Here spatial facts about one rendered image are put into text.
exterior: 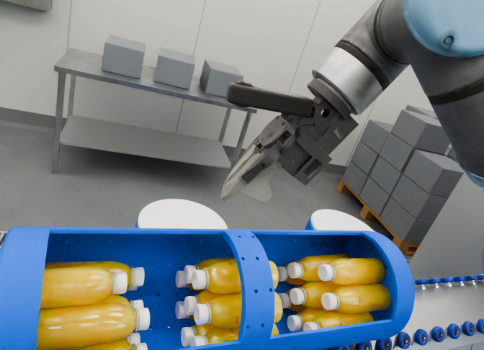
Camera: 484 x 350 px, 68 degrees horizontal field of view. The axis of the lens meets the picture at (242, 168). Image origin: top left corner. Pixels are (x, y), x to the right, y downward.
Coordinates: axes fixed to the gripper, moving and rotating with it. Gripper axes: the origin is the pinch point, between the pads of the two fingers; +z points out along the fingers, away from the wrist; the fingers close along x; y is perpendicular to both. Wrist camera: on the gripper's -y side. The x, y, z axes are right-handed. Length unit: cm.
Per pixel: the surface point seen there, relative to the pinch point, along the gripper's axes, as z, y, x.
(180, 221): 30, 13, 51
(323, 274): 7.3, 41.7, 24.2
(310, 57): -83, 82, 355
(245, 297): 15.7, 20.2, 7.1
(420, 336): 5, 84, 28
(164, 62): 18, -28, 259
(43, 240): 28.4, -14.4, 7.5
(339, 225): 1, 66, 69
